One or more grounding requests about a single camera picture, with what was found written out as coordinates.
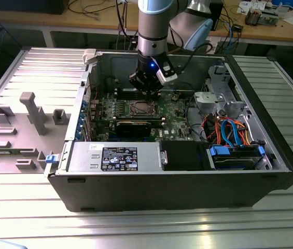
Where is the metal disk bay cage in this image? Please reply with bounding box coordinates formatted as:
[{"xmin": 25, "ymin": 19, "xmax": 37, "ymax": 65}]
[{"xmin": 193, "ymin": 64, "xmax": 248, "ymax": 122}]

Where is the black grey PC case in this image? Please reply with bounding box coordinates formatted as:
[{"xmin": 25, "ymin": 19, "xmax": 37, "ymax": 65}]
[{"xmin": 43, "ymin": 48, "xmax": 293, "ymax": 213}]

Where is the hard disk blue carrier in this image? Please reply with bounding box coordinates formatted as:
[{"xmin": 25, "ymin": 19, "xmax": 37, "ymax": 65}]
[{"xmin": 205, "ymin": 145, "xmax": 266, "ymax": 171}]

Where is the black graphics card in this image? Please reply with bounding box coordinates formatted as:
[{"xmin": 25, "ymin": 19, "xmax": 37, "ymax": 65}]
[{"xmin": 115, "ymin": 119, "xmax": 152, "ymax": 138}]

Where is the black box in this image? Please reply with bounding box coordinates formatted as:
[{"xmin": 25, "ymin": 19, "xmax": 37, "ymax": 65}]
[{"xmin": 0, "ymin": 0, "xmax": 71, "ymax": 15}]

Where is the blue data cable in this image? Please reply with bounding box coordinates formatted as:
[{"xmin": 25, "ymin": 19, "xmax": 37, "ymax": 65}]
[{"xmin": 220, "ymin": 118, "xmax": 243, "ymax": 148}]

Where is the silver green CPU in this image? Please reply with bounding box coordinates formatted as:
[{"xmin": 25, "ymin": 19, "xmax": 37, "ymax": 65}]
[{"xmin": 134, "ymin": 103, "xmax": 152, "ymax": 115}]

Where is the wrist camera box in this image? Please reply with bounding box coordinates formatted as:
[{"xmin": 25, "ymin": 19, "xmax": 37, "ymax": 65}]
[{"xmin": 156, "ymin": 56, "xmax": 179, "ymax": 85}]

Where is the metal socket cover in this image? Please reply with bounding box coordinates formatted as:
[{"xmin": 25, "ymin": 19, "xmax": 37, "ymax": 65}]
[{"xmin": 127, "ymin": 100, "xmax": 159, "ymax": 117}]

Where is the wooden desk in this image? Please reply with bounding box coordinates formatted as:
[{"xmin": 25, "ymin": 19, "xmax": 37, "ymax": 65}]
[{"xmin": 0, "ymin": 0, "xmax": 293, "ymax": 47}]

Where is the green motherboard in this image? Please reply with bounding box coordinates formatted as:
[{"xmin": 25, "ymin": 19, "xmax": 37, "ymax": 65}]
[{"xmin": 83, "ymin": 88, "xmax": 206, "ymax": 142}]

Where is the black plastic shroud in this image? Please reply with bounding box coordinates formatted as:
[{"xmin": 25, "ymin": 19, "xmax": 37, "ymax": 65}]
[{"xmin": 160, "ymin": 141, "xmax": 211, "ymax": 171}]

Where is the orange data cable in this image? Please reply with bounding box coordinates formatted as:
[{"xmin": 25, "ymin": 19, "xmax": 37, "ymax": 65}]
[{"xmin": 212, "ymin": 116, "xmax": 252, "ymax": 146}]

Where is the grey case latch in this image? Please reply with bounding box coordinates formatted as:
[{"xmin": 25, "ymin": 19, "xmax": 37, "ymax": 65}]
[{"xmin": 82, "ymin": 48, "xmax": 97, "ymax": 65}]

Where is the grey parts rack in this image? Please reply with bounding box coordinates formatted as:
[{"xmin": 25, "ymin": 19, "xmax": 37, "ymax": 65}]
[{"xmin": 0, "ymin": 92, "xmax": 72, "ymax": 174}]

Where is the copper coil device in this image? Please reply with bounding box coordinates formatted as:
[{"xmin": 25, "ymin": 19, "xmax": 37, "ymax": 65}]
[{"xmin": 244, "ymin": 7, "xmax": 261, "ymax": 26}]

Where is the grey power supply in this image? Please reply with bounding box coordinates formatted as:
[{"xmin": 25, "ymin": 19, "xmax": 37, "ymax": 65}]
[{"xmin": 67, "ymin": 141, "xmax": 162, "ymax": 173}]

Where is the black camera cable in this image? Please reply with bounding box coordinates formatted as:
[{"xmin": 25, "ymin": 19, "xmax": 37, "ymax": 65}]
[{"xmin": 176, "ymin": 43, "xmax": 214, "ymax": 75}]

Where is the CPU socket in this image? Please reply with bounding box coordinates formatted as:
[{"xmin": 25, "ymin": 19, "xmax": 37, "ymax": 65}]
[{"xmin": 124, "ymin": 99, "xmax": 160, "ymax": 119}]

